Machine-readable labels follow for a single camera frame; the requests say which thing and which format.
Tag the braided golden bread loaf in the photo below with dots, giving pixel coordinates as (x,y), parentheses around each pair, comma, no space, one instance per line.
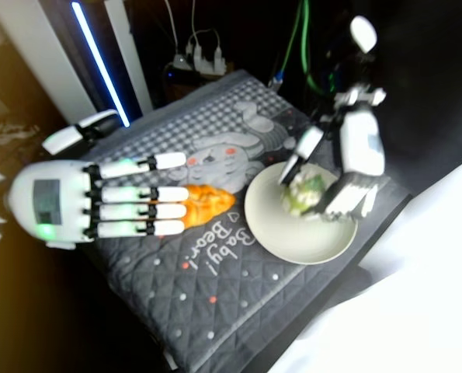
(211,204)

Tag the green white cupcake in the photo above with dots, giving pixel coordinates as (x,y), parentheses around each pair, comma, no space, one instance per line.
(302,194)

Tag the cream round plate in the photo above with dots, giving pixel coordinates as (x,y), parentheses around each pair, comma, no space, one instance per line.
(292,241)

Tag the blue-white light strip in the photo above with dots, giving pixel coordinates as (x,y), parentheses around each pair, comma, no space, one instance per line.
(98,62)

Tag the white pillar with dark groove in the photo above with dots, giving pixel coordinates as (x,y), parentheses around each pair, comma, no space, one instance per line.
(40,46)

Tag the grey quilt with bear print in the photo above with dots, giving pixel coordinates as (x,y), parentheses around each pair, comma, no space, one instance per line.
(223,303)

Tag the white power strip with plugs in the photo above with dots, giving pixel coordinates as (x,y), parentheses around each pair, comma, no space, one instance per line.
(209,64)

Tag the white panel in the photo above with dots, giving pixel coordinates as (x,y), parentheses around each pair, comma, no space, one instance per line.
(409,291)

